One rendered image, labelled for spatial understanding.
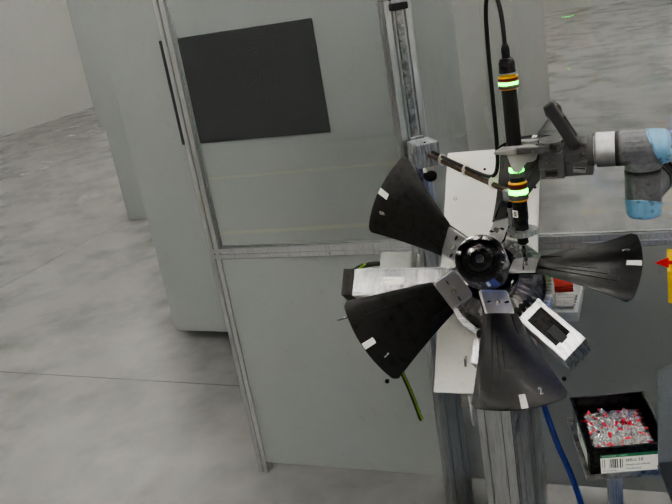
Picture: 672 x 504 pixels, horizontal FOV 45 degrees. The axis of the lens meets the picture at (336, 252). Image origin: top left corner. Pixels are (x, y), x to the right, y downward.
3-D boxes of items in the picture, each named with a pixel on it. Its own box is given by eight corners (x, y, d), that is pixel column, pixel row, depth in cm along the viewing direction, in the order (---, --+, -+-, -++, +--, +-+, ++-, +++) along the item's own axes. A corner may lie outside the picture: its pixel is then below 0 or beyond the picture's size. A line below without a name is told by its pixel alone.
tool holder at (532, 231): (498, 231, 192) (494, 191, 189) (525, 224, 193) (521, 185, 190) (515, 241, 184) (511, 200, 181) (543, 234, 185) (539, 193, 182)
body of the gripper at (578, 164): (537, 180, 178) (594, 177, 174) (534, 142, 175) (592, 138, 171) (541, 170, 185) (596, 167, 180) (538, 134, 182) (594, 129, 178)
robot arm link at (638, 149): (671, 171, 168) (670, 131, 165) (615, 174, 172) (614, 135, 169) (670, 161, 175) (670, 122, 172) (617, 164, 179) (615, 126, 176)
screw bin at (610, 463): (571, 422, 191) (569, 397, 189) (644, 416, 189) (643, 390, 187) (589, 478, 171) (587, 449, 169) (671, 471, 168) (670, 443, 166)
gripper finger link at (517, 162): (495, 176, 180) (538, 172, 178) (493, 150, 178) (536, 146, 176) (495, 172, 183) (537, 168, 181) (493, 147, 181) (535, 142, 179)
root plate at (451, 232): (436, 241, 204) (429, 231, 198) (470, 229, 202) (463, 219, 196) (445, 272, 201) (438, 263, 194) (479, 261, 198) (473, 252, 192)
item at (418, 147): (408, 165, 248) (404, 138, 246) (429, 160, 250) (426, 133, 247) (420, 171, 239) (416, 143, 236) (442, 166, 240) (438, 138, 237)
